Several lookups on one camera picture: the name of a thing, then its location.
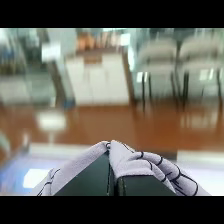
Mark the purple printed shirt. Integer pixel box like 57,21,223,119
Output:
36,139,211,197

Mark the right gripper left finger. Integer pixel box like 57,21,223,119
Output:
54,151,115,197

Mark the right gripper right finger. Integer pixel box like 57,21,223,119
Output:
114,174,176,197

